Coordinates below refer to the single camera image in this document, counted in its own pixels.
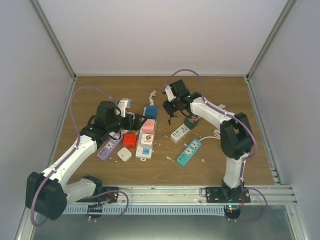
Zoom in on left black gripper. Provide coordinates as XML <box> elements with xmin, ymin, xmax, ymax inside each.
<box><xmin>107</xmin><ymin>113</ymin><xmax>147</xmax><ymax>133</ymax></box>

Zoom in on black charger with cable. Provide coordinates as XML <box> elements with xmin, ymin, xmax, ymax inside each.
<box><xmin>168</xmin><ymin>113</ymin><xmax>179</xmax><ymax>125</ymax></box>

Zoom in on pink cube socket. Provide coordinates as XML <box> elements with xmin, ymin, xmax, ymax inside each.
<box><xmin>142</xmin><ymin>119</ymin><xmax>156</xmax><ymax>135</ymax></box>

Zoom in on red cube socket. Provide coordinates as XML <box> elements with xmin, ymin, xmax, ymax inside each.
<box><xmin>122</xmin><ymin>133</ymin><xmax>138</xmax><ymax>149</ymax></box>

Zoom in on dark green cube socket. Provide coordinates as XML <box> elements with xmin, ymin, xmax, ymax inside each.
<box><xmin>183</xmin><ymin>114</ymin><xmax>199</xmax><ymax>130</ymax></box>

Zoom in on blue cube socket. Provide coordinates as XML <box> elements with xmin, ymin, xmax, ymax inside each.
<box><xmin>144</xmin><ymin>105</ymin><xmax>158</xmax><ymax>120</ymax></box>

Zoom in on white cube socket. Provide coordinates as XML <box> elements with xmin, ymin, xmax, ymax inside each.
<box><xmin>140</xmin><ymin>133</ymin><xmax>154</xmax><ymax>148</ymax></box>

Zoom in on small white adapter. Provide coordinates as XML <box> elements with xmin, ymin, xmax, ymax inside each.
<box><xmin>117</xmin><ymin>147</ymin><xmax>132</xmax><ymax>162</ymax></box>

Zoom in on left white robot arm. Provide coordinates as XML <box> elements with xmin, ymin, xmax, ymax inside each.
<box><xmin>25</xmin><ymin>99</ymin><xmax>148</xmax><ymax>227</ymax></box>

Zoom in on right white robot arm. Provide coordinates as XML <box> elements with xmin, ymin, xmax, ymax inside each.
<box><xmin>162</xmin><ymin>80</ymin><xmax>256</xmax><ymax>203</ymax></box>

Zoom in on long white power strip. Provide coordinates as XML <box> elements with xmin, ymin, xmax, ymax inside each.
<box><xmin>135</xmin><ymin>105</ymin><xmax>158</xmax><ymax>161</ymax></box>

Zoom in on white power strip green ports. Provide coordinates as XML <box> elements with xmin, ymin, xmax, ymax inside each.
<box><xmin>170</xmin><ymin>124</ymin><xmax>191</xmax><ymax>143</ymax></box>

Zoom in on purple power strip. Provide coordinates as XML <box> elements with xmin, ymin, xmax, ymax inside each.
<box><xmin>97</xmin><ymin>137</ymin><xmax>123</xmax><ymax>161</ymax></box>

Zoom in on teal power strip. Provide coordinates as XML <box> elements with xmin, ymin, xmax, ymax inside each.
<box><xmin>176</xmin><ymin>139</ymin><xmax>202</xmax><ymax>167</ymax></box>

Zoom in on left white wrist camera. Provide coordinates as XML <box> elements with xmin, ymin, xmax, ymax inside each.
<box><xmin>117</xmin><ymin>98</ymin><xmax>132</xmax><ymax>118</ymax></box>

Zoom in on long strip white cord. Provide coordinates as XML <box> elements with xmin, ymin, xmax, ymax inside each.
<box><xmin>147</xmin><ymin>90</ymin><xmax>159</xmax><ymax>107</ymax></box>

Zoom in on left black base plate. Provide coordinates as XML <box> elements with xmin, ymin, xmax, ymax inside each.
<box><xmin>77</xmin><ymin>186</ymin><xmax>119</xmax><ymax>204</ymax></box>

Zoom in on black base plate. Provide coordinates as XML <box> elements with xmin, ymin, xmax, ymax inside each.
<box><xmin>77</xmin><ymin>186</ymin><xmax>119</xmax><ymax>204</ymax></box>
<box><xmin>204</xmin><ymin>186</ymin><xmax>251</xmax><ymax>204</ymax></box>

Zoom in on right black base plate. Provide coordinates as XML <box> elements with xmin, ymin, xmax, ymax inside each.
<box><xmin>204</xmin><ymin>186</ymin><xmax>251</xmax><ymax>204</ymax></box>

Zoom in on grey slotted cable duct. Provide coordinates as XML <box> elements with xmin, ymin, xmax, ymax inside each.
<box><xmin>62</xmin><ymin>204</ymin><xmax>225</xmax><ymax>216</ymax></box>

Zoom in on aluminium front rail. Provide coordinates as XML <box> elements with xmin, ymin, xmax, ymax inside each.
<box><xmin>27</xmin><ymin>183</ymin><xmax>298</xmax><ymax>205</ymax></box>

